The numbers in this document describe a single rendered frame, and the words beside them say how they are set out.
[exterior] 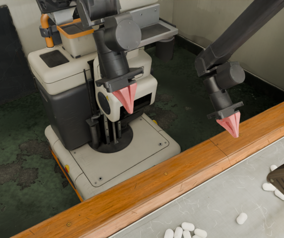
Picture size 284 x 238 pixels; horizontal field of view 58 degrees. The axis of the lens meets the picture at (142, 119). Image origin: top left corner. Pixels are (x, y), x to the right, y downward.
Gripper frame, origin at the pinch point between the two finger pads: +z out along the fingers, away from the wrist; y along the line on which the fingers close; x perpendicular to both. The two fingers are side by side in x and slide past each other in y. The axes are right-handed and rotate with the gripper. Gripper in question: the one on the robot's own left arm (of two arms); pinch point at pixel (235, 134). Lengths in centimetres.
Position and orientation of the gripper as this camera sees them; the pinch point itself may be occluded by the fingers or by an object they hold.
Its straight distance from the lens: 85.9
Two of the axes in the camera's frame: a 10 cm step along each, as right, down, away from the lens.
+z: 3.8, 9.3, -0.4
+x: -3.4, 1.7, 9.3
